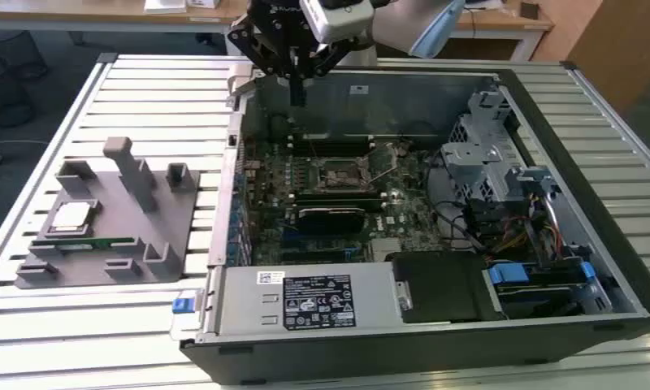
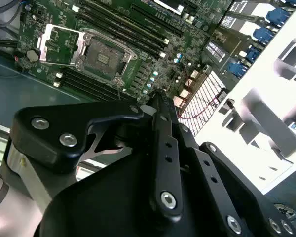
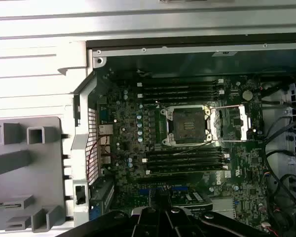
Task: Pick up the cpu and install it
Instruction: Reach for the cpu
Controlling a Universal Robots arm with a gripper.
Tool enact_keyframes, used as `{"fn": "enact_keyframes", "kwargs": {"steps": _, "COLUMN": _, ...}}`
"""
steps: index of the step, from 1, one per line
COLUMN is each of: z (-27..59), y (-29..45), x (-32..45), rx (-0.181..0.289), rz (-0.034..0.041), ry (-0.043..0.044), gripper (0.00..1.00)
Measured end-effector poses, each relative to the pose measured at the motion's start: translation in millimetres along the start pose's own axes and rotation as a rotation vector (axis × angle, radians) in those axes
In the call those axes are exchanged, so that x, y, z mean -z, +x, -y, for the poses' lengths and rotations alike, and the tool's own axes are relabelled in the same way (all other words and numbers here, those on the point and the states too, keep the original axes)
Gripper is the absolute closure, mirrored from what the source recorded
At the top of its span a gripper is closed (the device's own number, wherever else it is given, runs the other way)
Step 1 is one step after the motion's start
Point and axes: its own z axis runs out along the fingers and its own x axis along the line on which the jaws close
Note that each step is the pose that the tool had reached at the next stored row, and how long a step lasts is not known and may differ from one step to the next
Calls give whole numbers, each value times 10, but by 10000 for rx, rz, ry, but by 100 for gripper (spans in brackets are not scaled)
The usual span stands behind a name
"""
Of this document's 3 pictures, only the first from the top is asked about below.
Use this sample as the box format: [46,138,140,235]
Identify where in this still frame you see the open black PC case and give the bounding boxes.
[177,60,650,386]

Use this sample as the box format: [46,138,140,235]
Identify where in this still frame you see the green RAM stick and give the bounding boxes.
[31,236,136,249]

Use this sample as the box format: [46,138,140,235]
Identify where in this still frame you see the yellow red wire bundle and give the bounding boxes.
[485,193,569,264]

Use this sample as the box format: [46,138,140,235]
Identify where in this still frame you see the wooden desk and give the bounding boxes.
[0,0,555,62]

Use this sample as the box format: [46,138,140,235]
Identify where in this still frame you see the grey plastic parts rack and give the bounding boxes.
[14,136,203,290]

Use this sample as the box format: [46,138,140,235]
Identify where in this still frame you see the RAM slot white clips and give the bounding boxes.
[289,194,387,202]
[288,135,375,144]
[288,142,377,151]
[291,202,388,211]

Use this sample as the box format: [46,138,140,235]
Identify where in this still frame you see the black expansion slot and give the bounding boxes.
[279,248,357,264]

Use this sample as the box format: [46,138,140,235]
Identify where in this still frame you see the green motherboard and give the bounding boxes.
[236,136,452,266]

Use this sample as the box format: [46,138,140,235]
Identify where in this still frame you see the silver square CPU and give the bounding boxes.
[50,201,95,229]

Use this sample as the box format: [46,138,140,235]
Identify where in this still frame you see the CPU socket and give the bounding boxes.
[315,157,375,193]

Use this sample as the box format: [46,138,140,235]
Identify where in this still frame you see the silver wrist camera black face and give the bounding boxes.
[299,0,377,44]

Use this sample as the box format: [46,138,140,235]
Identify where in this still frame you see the grey case latch handle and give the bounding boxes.
[227,63,257,110]

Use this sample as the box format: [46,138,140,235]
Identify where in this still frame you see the black mesh waste bin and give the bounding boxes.
[0,30,50,80]
[0,54,38,129]

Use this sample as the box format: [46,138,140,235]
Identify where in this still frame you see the silver metal drive cage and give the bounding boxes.
[437,89,528,204]

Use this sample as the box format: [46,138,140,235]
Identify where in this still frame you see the metal socket cover frame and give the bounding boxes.
[360,141,409,184]

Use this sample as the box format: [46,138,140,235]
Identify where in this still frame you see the white book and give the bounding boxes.
[143,0,189,15]

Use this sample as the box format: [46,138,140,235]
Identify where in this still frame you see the silver power supply unit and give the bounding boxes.
[215,262,408,337]

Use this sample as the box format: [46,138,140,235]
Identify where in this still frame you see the silver disk bay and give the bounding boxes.
[481,259,615,322]

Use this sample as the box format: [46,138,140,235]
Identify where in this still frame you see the black cable bundle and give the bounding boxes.
[463,198,515,249]

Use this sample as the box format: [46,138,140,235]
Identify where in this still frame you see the black graphics card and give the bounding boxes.
[295,206,368,237]

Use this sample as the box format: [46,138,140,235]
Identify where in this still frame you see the blue disk carrier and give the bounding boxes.
[485,259,597,297]

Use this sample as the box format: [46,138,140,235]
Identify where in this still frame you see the silver chipset heatsink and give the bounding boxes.
[369,237,407,262]

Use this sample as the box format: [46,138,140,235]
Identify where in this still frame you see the wooden cabinet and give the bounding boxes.
[531,0,650,117]

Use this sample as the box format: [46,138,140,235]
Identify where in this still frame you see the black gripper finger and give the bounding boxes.
[225,14,300,108]
[296,37,360,108]

